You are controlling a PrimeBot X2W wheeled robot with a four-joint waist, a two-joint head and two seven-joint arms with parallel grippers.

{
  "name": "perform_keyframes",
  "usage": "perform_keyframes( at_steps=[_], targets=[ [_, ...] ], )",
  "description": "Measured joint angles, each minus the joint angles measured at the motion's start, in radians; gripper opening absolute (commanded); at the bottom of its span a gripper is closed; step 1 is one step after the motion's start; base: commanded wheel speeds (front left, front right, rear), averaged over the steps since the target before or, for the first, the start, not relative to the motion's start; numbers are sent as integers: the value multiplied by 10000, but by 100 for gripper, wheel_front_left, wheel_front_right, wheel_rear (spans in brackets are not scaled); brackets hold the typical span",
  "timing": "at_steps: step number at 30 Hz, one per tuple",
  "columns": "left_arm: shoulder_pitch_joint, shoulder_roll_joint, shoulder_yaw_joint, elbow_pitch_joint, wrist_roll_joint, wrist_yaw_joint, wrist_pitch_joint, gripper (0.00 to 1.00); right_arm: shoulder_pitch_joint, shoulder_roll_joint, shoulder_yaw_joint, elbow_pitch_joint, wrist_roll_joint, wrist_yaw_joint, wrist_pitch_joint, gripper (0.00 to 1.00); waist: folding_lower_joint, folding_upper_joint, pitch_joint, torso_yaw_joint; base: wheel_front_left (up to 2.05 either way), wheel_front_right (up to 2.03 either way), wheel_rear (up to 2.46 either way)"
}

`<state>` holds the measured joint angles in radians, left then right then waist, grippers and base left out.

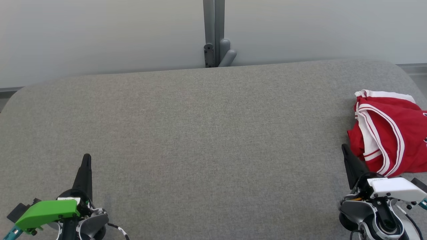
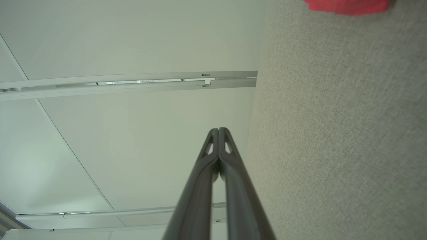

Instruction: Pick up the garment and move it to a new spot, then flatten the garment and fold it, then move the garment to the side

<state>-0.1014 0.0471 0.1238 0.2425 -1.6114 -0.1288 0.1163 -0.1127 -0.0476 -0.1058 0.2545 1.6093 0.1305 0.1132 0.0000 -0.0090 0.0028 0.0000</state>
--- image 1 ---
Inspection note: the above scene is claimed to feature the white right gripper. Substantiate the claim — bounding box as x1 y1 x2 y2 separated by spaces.
342 143 427 209

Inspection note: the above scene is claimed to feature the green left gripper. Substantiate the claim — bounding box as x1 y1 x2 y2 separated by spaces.
15 153 93 234

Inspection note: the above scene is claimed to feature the red white printed jersey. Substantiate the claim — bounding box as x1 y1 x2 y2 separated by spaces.
347 103 427 177

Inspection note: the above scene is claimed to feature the left camera cable teal plug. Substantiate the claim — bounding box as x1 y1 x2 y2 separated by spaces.
3 226 23 240

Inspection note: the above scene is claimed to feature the upright grey metal post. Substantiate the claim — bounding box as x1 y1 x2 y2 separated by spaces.
203 0 237 68

